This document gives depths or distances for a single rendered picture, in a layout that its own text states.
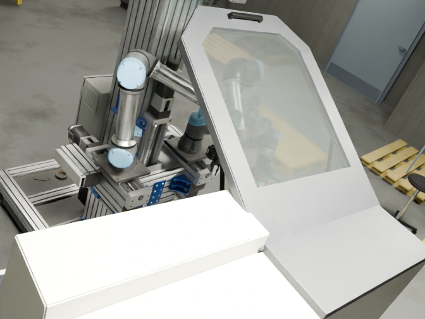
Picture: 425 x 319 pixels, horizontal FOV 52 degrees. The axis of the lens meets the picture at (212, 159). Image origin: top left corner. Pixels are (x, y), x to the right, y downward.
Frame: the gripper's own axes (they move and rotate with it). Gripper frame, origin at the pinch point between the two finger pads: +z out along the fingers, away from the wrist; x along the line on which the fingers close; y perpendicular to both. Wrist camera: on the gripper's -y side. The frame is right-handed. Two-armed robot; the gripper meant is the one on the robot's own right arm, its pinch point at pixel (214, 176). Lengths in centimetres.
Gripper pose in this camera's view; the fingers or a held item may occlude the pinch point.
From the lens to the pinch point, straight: 210.1
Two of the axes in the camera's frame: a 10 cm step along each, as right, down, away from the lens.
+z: -3.1, 7.9, 5.2
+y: -5.6, -6.0, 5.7
